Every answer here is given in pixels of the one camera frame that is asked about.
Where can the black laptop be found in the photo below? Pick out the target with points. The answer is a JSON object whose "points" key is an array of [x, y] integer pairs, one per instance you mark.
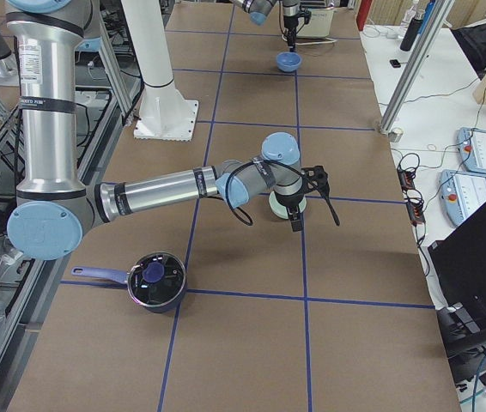
{"points": [[460, 260]]}

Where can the white camera pedestal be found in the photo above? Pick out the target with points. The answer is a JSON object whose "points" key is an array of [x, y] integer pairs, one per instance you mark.
{"points": [[164, 113]]}

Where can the lower blue teach pendant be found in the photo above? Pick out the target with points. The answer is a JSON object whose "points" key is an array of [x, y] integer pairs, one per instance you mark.
{"points": [[462, 194]]}

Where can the green bowl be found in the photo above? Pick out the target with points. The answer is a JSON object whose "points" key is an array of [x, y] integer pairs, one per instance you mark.
{"points": [[280, 210]]}

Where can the cream toaster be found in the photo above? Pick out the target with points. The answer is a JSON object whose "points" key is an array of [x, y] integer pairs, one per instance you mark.
{"points": [[319, 26]]}

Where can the blue bowl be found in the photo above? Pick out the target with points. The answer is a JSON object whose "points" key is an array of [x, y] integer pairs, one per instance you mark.
{"points": [[288, 61]]}

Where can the black water bottle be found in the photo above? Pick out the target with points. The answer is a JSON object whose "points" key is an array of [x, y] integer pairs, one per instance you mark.
{"points": [[412, 31]]}

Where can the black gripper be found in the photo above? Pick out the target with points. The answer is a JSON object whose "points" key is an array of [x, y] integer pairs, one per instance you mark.
{"points": [[291, 205], [289, 22]]}

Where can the small black puck device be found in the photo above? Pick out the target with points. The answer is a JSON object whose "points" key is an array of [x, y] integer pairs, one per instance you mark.
{"points": [[395, 63]]}

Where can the aluminium frame post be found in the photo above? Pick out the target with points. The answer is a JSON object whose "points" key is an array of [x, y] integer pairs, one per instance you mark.
{"points": [[414, 63]]}

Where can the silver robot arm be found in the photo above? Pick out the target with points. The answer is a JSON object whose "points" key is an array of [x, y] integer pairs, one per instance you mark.
{"points": [[292, 14], [55, 209]]}

